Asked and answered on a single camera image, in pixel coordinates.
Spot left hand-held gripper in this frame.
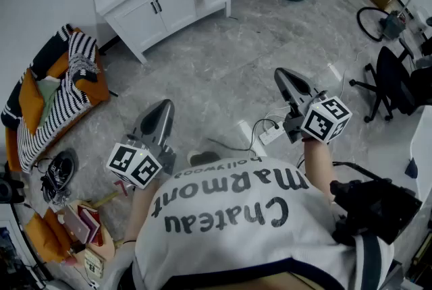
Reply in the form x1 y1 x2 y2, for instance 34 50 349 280
105 99 177 190

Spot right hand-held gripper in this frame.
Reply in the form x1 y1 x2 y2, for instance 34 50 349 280
273 67 353 144

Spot person's left forearm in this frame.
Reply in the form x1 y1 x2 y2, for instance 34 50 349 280
124 177 163 244

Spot person's right forearm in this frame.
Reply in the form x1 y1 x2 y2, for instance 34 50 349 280
301 137 335 205

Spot white power strip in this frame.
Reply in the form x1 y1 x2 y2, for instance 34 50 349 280
258 121 287 146

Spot person's black trousers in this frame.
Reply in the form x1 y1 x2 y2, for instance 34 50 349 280
186 150 221 167

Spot orange sofa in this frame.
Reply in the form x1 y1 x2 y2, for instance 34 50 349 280
3 27 111 173

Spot black white striped blanket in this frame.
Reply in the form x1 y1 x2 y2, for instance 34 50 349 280
16 31 101 172

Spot black office chair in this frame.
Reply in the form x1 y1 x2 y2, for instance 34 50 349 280
349 45 432 124

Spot white cabinet door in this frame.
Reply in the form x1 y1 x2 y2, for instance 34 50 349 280
151 0 198 32
114 0 168 50

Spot pale green cloth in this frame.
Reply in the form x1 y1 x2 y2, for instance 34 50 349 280
36 76 61 128

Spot red book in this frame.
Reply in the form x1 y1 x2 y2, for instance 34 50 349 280
76 203 105 248

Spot orange sofa cushion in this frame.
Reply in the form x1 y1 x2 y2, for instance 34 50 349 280
18 68 45 136

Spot pink notebook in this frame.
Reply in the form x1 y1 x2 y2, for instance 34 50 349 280
63 204 91 245

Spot round wooden side table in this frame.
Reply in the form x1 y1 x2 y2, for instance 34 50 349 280
55 199 116 271

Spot black throw with white fringe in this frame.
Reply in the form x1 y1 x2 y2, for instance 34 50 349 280
1 24 74 129

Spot person's white printed T-shirt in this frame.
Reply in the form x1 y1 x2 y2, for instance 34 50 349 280
101 155 396 290

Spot white desk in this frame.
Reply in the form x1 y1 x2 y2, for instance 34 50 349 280
409 105 432 205

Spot beige printed book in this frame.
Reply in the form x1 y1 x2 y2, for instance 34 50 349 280
82 247 106 279

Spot black waist pack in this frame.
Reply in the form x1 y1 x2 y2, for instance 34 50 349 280
329 177 423 246

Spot orange floor cushion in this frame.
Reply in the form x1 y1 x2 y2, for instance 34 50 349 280
22 207 74 264

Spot black bulky device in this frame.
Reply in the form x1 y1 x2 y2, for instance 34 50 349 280
0 162 26 205

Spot dark cluttered shelf unit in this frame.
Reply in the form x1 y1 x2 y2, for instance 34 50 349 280
0 218 43 290

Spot black round device with cables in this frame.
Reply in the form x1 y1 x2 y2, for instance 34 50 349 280
39 148 80 206

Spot grey vacuum with black hose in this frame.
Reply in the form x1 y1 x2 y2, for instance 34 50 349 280
356 6 408 43

